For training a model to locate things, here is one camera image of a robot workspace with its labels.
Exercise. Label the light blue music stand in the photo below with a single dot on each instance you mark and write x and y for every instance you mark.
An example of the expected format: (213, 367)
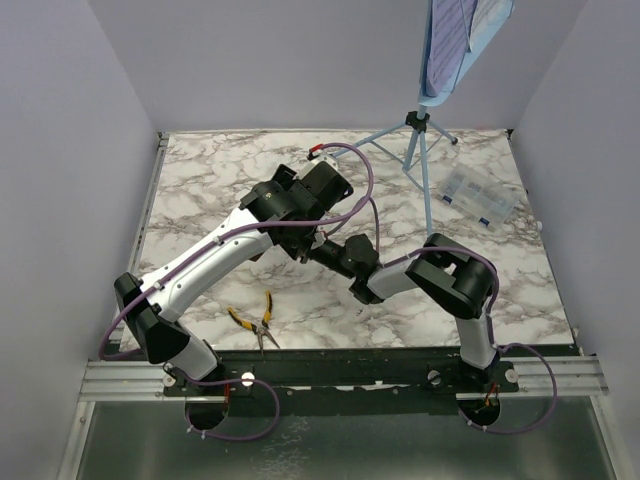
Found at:
(415, 160)

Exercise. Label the sheet music page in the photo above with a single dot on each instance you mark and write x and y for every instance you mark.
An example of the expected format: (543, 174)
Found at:
(448, 42)
(485, 12)

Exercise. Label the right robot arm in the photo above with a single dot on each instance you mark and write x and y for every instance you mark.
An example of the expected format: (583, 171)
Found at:
(463, 283)

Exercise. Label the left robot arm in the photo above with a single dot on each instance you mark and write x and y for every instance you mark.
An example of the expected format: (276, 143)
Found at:
(284, 211)

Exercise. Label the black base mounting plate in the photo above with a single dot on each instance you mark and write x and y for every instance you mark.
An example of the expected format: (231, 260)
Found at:
(345, 382)

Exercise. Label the clear plastic compartment box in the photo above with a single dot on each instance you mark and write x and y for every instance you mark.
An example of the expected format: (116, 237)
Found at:
(487, 202)

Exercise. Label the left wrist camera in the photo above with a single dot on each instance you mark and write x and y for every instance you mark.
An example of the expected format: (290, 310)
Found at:
(317, 154)

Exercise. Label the yellow handled needle-nose pliers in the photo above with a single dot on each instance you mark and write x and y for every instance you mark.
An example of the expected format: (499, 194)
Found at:
(261, 328)

